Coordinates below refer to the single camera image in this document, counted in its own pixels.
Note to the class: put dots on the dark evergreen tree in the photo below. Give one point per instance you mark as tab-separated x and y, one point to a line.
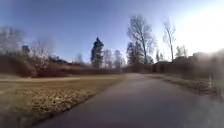
97	53

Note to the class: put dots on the dark conifer tree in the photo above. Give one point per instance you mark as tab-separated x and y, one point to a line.
134	53

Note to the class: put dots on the tall bare tree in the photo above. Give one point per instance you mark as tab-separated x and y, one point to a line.
141	36

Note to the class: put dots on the grey asphalt path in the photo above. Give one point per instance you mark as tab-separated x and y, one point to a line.
143	103

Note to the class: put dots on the slender bare tree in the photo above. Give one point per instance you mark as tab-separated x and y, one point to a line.
169	38

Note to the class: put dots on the dark hedge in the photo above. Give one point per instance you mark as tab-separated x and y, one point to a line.
186	65

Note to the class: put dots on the dry yellowish grass field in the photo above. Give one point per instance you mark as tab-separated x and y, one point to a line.
40	96

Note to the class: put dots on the grass verge strip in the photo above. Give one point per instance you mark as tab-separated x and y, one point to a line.
190	84

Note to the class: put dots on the brown bushy embankment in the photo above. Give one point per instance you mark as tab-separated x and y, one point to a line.
30	66

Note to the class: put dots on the bare pale tree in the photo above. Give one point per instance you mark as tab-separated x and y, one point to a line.
9	40

